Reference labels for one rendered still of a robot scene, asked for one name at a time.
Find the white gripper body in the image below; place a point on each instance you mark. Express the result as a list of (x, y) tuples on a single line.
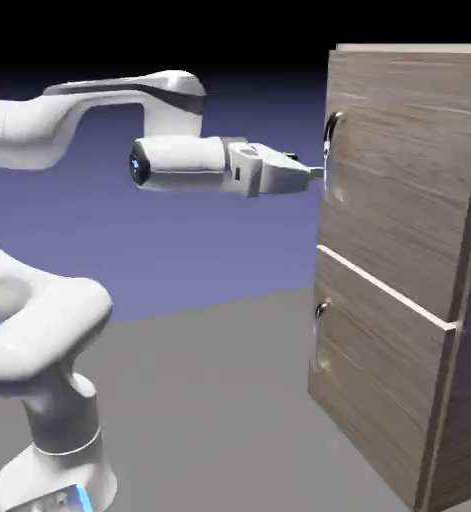
[(283, 172)]

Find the large wood cabinet door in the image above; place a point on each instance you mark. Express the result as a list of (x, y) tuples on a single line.
[(399, 200)]

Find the small wood cabinet door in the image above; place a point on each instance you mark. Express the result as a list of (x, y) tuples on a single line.
[(379, 380)]

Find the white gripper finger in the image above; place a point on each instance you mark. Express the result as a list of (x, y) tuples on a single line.
[(317, 172)]

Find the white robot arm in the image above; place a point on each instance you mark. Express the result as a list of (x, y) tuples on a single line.
[(167, 162)]

